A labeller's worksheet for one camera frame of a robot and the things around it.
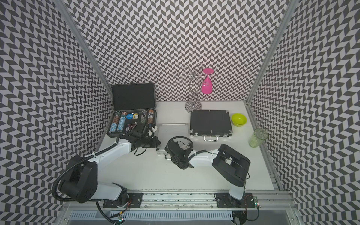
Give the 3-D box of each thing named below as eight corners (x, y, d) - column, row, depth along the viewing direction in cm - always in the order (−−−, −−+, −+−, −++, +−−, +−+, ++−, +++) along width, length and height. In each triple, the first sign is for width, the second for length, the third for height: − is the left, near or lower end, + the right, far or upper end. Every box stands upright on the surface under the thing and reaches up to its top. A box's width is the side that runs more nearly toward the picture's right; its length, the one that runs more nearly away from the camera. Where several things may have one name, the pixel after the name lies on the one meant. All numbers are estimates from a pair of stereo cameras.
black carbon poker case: (190, 141, 97) (190, 136, 91) (189, 114, 112) (190, 108, 107) (231, 141, 97) (234, 136, 92) (225, 114, 113) (227, 108, 107)
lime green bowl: (231, 127, 104) (233, 123, 100) (229, 117, 110) (230, 113, 106) (246, 127, 104) (248, 123, 100) (243, 117, 110) (245, 113, 106)
